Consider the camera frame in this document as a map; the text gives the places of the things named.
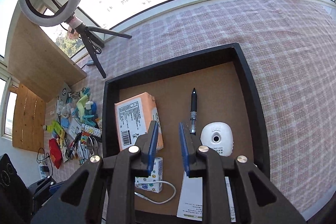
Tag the patterned lighter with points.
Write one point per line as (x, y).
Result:
(91, 130)

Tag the orange tissue pack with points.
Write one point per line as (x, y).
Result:
(133, 117)

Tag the star patterned tissue pack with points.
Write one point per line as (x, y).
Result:
(153, 183)

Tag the wooden slat panel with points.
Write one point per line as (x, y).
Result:
(29, 118)

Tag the green cloth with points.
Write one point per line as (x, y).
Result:
(81, 106)

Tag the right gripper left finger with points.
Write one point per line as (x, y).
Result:
(81, 198)

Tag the black pen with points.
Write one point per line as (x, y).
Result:
(193, 112)

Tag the white paper booklet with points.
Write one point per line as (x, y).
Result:
(191, 199)

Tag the grey T9 card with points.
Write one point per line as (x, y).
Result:
(63, 94)

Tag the black tray with cork bottom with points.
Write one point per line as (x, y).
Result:
(226, 93)

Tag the white pencil sharpener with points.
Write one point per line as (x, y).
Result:
(218, 136)

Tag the white power strip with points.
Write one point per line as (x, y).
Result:
(44, 171)

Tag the large wooden board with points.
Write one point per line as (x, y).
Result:
(36, 61)

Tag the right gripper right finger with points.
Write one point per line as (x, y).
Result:
(255, 198)

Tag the red fabric pouch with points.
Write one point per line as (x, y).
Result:
(55, 153)

